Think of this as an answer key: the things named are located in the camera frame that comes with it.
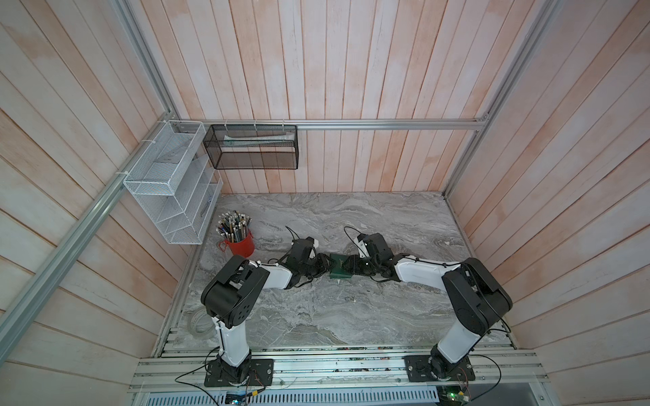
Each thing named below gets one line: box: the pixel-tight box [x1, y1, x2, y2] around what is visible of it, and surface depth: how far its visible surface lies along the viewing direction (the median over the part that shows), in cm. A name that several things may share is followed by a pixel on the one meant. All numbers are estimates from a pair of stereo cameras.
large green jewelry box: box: [329, 253, 353, 280], surface depth 94 cm
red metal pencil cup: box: [218, 228, 255, 258], surface depth 98 cm
